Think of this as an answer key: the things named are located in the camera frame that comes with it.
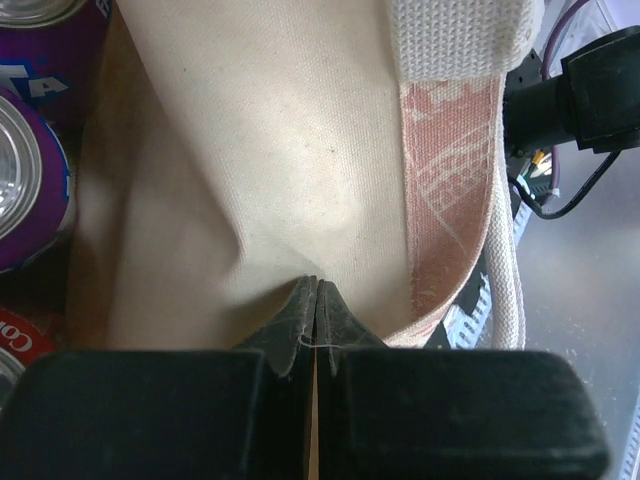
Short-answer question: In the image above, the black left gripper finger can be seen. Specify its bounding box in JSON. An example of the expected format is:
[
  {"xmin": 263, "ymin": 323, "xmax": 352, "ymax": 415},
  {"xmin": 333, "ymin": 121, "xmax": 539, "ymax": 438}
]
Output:
[{"xmin": 234, "ymin": 276, "xmax": 317, "ymax": 378}]

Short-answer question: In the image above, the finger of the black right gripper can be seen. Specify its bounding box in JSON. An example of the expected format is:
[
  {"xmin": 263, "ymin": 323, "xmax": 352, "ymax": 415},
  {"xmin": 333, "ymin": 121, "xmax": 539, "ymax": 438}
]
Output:
[{"xmin": 316, "ymin": 280, "xmax": 387, "ymax": 374}]

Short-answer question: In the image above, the canvas tote bag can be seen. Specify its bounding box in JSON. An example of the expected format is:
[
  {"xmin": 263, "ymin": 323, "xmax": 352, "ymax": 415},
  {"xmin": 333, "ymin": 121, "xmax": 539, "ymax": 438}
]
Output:
[{"xmin": 66, "ymin": 1, "xmax": 544, "ymax": 349}]

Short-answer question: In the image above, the purple soda can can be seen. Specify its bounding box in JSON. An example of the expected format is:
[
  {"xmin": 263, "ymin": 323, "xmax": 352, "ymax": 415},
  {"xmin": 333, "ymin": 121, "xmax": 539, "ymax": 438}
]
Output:
[
  {"xmin": 1, "ymin": 89, "xmax": 75, "ymax": 273},
  {"xmin": 1, "ymin": 0, "xmax": 114, "ymax": 130}
]

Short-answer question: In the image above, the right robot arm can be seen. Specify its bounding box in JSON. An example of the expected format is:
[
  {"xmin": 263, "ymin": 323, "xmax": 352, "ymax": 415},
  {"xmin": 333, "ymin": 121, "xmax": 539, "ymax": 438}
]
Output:
[{"xmin": 339, "ymin": 21, "xmax": 639, "ymax": 349}]

